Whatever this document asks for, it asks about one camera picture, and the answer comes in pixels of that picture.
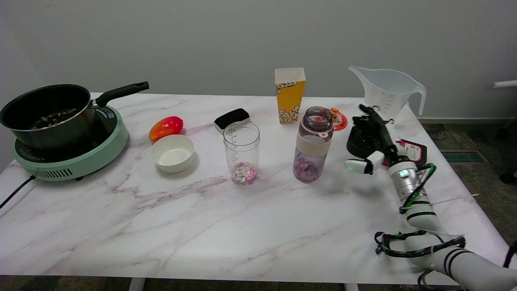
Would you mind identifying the pink white candy heap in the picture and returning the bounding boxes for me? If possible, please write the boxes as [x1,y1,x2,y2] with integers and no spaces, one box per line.
[231,162,258,185]

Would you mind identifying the mint green induction cooker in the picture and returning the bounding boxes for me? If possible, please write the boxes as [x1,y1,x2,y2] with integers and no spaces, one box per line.
[12,105,129,181]

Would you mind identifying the yellow popcorn box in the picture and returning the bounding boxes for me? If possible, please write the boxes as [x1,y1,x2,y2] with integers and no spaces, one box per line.
[275,67,306,124]

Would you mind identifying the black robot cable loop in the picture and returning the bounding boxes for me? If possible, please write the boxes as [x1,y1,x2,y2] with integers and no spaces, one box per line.
[503,240,517,268]

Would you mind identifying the green robot cable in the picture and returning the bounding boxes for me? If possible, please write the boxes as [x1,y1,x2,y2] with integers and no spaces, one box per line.
[400,163,437,211]

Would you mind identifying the purple white candy heap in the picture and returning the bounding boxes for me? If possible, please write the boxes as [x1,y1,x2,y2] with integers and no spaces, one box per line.
[294,157,322,182]

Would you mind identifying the black saucepan with handle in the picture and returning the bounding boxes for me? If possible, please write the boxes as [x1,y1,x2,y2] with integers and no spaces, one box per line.
[0,81,149,151]

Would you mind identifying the clear graduated plastic tumbler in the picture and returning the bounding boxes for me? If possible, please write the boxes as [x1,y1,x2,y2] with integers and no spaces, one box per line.
[223,121,260,186]

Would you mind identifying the red plate with toy food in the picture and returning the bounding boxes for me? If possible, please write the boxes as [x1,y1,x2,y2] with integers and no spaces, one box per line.
[329,108,348,131]

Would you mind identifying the clear bottle with beige sleeve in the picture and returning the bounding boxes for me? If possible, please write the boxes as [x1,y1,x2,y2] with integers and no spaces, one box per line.
[293,106,334,183]

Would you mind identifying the black power strip red label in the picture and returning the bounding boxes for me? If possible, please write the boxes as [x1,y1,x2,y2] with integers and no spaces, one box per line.
[346,125,427,167]

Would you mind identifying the floor vent grille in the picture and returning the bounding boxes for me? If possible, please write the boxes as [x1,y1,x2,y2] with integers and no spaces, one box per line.
[439,149,490,164]

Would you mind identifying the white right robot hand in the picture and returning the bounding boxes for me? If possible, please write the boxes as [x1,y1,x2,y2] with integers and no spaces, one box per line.
[344,104,408,175]

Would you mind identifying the translucent plastic measuring jug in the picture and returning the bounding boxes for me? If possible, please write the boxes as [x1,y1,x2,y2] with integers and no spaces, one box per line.
[348,66,427,122]

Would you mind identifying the red orange mango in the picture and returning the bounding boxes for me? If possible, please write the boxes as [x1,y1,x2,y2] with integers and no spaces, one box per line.
[148,116,184,143]

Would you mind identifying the black wrapped cable bundle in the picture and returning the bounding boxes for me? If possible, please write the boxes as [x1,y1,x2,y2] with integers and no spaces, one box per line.
[374,230,466,258]

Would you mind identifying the black and white sponge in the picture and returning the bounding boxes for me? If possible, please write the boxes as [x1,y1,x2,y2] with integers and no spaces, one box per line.
[213,108,250,134]

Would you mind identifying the popcorn kernels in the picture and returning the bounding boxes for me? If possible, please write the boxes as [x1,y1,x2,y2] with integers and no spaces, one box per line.
[32,108,78,129]

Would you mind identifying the white bowl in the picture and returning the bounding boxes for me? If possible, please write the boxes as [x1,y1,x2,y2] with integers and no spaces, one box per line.
[150,135,195,173]

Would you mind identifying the black power cord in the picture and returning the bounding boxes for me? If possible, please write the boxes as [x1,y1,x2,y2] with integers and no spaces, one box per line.
[0,175,36,209]

